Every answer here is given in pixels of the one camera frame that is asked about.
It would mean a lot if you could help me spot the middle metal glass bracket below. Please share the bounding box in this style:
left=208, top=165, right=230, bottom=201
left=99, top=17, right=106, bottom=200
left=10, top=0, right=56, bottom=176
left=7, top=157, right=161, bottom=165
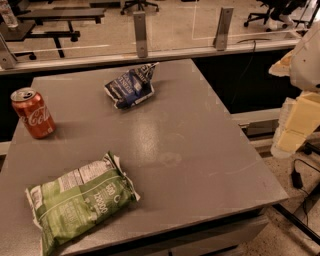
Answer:
left=133, top=11, right=148, bottom=58

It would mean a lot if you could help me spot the left metal glass bracket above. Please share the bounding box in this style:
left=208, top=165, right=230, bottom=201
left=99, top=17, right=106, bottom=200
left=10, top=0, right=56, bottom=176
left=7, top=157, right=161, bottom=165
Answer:
left=0, top=33, right=17, bottom=70

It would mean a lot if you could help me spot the black office chair right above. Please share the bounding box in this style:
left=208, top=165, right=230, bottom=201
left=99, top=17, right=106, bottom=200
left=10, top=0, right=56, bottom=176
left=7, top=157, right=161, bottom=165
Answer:
left=243, top=0, right=320, bottom=32

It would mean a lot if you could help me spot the black power adapter with cable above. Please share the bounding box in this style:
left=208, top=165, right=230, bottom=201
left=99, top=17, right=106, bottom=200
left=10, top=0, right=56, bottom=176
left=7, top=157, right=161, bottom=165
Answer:
left=291, top=159, right=320, bottom=198

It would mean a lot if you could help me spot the blue chip bag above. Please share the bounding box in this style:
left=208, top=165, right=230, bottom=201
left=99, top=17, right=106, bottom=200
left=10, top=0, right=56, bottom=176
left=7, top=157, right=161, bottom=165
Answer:
left=104, top=62, right=158, bottom=109

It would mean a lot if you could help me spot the plastic water bottle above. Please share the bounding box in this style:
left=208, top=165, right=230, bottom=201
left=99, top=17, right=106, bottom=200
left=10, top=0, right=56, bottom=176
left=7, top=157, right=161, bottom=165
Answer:
left=0, top=0, right=18, bottom=29

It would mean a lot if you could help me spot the green jalapeno chip bag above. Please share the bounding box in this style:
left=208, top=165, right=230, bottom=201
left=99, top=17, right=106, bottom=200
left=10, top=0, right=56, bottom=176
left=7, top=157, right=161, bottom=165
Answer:
left=25, top=152, right=140, bottom=256

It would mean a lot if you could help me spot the black hanging cable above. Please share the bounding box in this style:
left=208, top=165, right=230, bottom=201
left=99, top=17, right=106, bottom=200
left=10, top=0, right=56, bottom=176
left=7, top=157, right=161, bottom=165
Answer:
left=231, top=37, right=272, bottom=104

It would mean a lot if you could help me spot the dark background desk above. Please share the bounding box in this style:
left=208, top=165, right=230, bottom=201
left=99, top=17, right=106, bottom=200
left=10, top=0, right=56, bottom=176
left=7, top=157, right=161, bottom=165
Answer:
left=0, top=7, right=105, bottom=58

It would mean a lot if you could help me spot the black office chair base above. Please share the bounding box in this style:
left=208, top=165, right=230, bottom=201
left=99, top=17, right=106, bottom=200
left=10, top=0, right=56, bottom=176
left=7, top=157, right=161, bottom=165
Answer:
left=120, top=0, right=159, bottom=15

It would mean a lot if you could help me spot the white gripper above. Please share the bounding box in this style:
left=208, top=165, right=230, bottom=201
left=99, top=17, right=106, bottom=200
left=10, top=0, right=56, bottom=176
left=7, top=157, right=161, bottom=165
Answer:
left=269, top=51, right=320, bottom=158

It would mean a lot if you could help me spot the red Coca-Cola can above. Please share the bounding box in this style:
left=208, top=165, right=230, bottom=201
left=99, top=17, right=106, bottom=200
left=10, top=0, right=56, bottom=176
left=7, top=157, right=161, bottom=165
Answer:
left=10, top=87, right=56, bottom=139

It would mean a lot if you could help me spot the right metal glass bracket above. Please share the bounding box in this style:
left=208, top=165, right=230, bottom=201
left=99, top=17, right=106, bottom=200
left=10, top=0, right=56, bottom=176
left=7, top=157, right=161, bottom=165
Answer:
left=213, top=7, right=234, bottom=51

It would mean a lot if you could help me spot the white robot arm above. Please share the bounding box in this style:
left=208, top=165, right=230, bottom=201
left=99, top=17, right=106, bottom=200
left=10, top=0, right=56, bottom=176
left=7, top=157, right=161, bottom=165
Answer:
left=269, top=22, right=320, bottom=158

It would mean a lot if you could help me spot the metal glass bracket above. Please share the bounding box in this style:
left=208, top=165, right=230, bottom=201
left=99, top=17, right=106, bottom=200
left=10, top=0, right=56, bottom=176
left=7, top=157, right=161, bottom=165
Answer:
left=213, top=7, right=234, bottom=51
left=0, top=33, right=17, bottom=70
left=133, top=11, right=148, bottom=58

